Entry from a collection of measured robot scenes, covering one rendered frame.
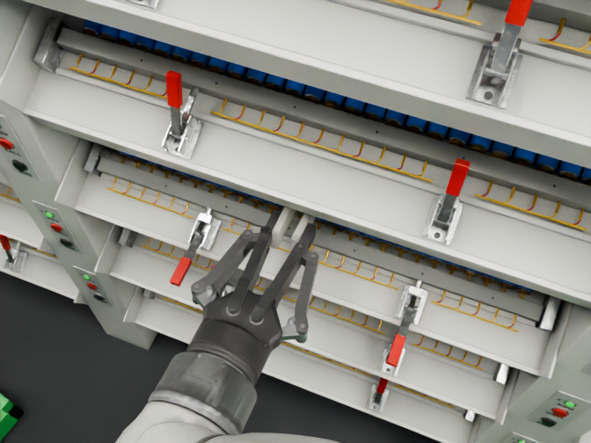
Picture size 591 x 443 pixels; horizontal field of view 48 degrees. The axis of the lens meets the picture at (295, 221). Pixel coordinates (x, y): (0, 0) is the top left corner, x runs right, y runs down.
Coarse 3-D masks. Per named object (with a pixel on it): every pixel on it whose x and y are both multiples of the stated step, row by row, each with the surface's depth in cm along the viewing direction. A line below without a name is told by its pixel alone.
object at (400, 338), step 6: (408, 306) 76; (408, 312) 76; (408, 318) 76; (402, 324) 76; (408, 324) 76; (402, 330) 75; (396, 336) 75; (402, 336) 75; (396, 342) 75; (402, 342) 75; (396, 348) 74; (402, 348) 74; (390, 354) 74; (396, 354) 74; (390, 360) 74; (396, 360) 74; (396, 366) 73
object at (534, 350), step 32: (96, 160) 85; (64, 192) 83; (96, 192) 87; (128, 192) 86; (224, 192) 84; (128, 224) 85; (160, 224) 85; (192, 224) 84; (224, 224) 84; (320, 256) 81; (320, 288) 81; (352, 288) 80; (384, 288) 79; (512, 288) 77; (384, 320) 79; (448, 320) 78; (480, 320) 77; (512, 320) 77; (544, 320) 74; (480, 352) 77; (512, 352) 76; (544, 352) 76
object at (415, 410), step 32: (128, 320) 116; (160, 320) 119; (192, 320) 118; (288, 352) 115; (320, 384) 113; (352, 384) 112; (384, 384) 104; (384, 416) 111; (416, 416) 110; (448, 416) 109; (480, 416) 104
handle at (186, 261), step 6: (198, 234) 81; (198, 240) 81; (192, 246) 81; (198, 246) 81; (186, 252) 81; (192, 252) 80; (186, 258) 80; (192, 258) 80; (180, 264) 80; (186, 264) 80; (180, 270) 79; (186, 270) 80; (174, 276) 79; (180, 276) 79; (174, 282) 78; (180, 282) 79
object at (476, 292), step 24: (120, 168) 84; (120, 192) 85; (168, 192) 83; (192, 192) 82; (240, 216) 81; (264, 216) 81; (336, 240) 79; (360, 264) 79; (384, 264) 78; (408, 264) 77; (456, 288) 76; (480, 288) 76; (528, 312) 74
